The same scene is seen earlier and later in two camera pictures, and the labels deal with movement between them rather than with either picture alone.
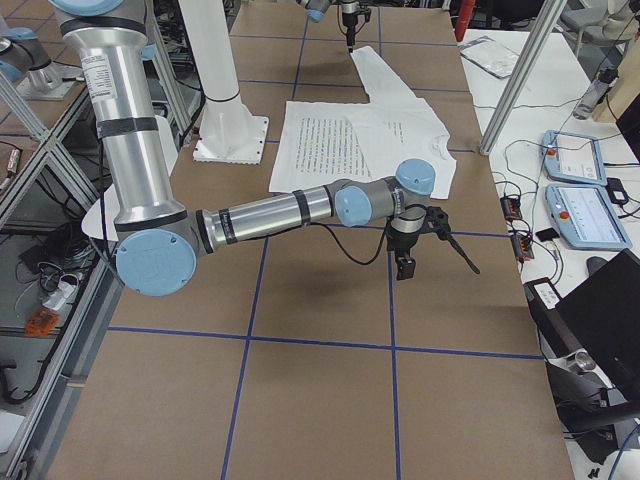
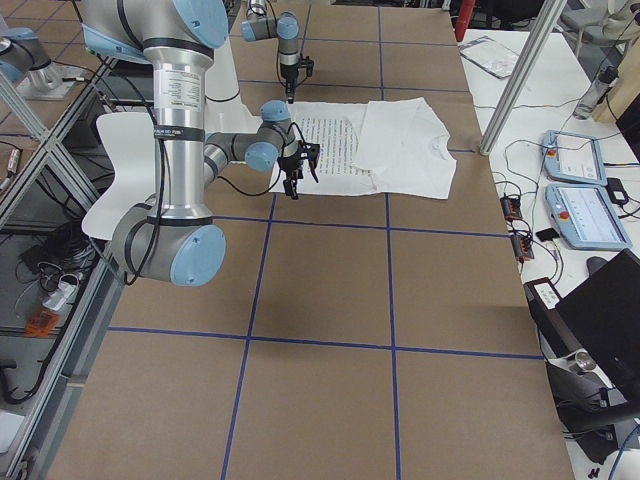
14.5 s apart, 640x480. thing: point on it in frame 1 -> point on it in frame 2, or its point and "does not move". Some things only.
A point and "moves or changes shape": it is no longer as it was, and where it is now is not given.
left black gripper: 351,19 -> 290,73
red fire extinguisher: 463,16 does not move
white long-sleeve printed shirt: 322,144 moves or changes shape
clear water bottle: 595,92 does not move
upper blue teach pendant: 573,158 does not move
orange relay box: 510,207 does not move
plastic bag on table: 491,56 does not move
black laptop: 604,312 does not move
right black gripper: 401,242 -> 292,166
